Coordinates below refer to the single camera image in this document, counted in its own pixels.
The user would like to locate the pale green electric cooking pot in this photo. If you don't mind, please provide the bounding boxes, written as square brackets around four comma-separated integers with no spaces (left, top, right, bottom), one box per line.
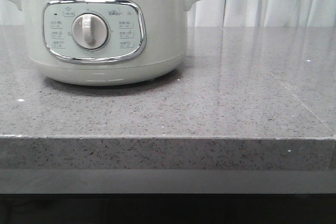
[8,0,201,86]

